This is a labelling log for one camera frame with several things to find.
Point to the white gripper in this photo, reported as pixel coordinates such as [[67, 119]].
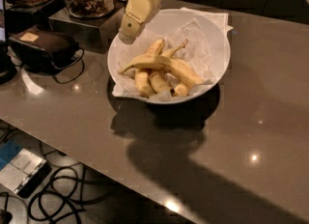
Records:
[[136, 16]]

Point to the long top banana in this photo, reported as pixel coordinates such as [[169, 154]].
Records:
[[158, 62]]

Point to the white bowl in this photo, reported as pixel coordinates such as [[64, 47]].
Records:
[[179, 56]]

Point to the left banana in bowl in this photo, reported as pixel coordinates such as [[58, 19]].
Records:
[[142, 76]]

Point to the banana in bowl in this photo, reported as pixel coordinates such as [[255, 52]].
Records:
[[157, 80], [182, 72], [142, 76]]

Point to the middle banana in bowl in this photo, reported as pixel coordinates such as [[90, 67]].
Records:
[[157, 80]]

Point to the right banana in bowl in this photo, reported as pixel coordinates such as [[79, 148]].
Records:
[[182, 72]]

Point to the dark metal stand block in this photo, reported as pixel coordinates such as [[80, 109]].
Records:
[[93, 34]]

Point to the white paper liner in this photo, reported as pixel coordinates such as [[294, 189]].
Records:
[[208, 51]]

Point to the black headset device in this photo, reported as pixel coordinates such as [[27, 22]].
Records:
[[44, 51]]

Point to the black monitor stand base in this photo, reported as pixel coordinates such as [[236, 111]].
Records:
[[7, 67]]

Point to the blue object on floor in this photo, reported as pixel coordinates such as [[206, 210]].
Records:
[[8, 152]]

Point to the white box on floor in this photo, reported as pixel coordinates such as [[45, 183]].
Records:
[[24, 173]]

